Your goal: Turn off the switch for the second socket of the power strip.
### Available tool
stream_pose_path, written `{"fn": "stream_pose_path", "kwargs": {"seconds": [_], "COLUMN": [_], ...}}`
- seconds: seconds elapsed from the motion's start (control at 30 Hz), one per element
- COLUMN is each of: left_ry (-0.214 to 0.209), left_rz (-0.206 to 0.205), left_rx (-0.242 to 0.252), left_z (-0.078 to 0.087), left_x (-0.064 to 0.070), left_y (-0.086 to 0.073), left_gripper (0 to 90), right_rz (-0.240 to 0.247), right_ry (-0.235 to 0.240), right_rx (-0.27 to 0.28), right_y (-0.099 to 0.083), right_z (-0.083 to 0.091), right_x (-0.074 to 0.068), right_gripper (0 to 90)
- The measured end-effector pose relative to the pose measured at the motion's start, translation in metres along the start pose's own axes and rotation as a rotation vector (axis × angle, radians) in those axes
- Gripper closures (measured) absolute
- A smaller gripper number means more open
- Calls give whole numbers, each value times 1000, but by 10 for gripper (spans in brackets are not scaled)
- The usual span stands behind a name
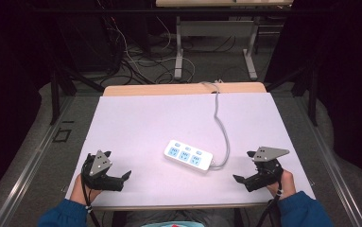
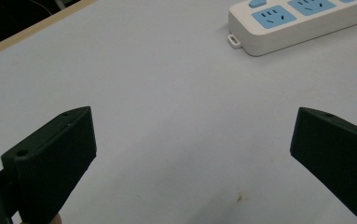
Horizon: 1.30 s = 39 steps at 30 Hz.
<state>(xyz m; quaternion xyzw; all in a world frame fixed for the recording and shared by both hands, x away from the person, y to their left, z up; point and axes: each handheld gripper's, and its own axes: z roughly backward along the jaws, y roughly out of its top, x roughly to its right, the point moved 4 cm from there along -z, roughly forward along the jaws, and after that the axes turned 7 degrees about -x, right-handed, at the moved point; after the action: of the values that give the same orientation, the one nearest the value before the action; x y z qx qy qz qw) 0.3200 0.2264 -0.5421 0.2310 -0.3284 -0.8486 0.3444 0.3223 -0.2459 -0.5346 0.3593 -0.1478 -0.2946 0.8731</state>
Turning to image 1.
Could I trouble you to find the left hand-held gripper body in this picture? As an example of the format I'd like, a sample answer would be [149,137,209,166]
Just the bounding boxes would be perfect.
[80,149,125,192]

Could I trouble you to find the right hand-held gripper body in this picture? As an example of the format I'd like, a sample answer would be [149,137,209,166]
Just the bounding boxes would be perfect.
[246,146,291,193]

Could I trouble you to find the person's right hand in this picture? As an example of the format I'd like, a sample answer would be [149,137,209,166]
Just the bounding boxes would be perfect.
[266,169,297,201]

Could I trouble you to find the person's left hand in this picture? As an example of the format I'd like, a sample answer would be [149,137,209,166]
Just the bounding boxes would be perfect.
[69,174,103,206]

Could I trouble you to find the white table sheet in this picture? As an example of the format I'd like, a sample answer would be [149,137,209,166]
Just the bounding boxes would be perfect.
[65,92,317,209]

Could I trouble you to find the white power strip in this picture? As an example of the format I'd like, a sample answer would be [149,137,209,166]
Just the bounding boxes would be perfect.
[164,139,215,172]

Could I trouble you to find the person's grey lap clothing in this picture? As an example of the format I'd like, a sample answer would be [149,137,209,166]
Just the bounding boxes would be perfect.
[112,209,237,227]

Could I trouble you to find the teal cloth with red mark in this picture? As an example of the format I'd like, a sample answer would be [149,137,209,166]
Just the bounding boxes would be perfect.
[138,220,207,227]

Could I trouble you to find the black metal stand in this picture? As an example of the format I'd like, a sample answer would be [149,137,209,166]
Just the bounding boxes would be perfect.
[264,64,320,128]
[49,64,106,126]

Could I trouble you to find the wooden table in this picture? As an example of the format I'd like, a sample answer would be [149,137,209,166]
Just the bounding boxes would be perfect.
[92,81,276,212]

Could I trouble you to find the desk with white metal legs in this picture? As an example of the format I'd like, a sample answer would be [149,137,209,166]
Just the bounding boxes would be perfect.
[155,0,295,81]

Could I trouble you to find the left hand-held gripper cable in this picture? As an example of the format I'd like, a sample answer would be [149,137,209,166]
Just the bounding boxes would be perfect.
[79,162,102,227]

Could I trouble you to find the hand-held gripper cable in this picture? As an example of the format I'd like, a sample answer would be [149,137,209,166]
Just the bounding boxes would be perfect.
[255,169,284,227]
[79,162,102,227]

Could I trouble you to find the right hand-held gripper cable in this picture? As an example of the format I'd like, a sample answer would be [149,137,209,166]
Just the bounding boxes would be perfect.
[255,169,284,227]

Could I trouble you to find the grey power strip cable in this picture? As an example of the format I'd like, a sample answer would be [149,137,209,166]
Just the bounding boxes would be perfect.
[199,80,231,170]

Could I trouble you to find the aluminium floor rail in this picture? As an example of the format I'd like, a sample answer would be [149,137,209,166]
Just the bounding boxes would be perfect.
[0,95,77,227]
[294,94,362,227]

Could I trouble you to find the tangle of floor cables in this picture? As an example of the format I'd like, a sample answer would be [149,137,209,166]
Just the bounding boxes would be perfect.
[95,0,238,86]

